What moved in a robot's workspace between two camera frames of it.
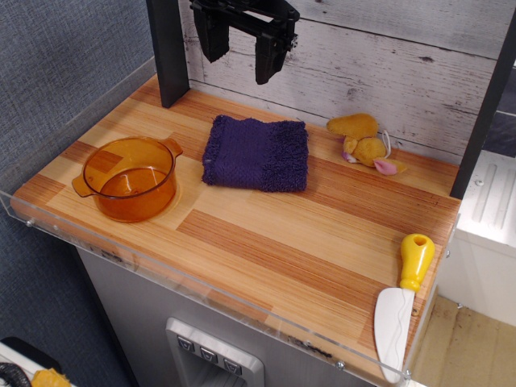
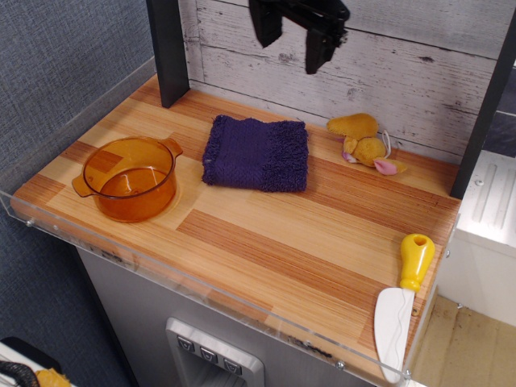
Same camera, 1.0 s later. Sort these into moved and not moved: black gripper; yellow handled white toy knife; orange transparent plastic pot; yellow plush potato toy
Moved: black gripper
Not moved: orange transparent plastic pot; yellow plush potato toy; yellow handled white toy knife
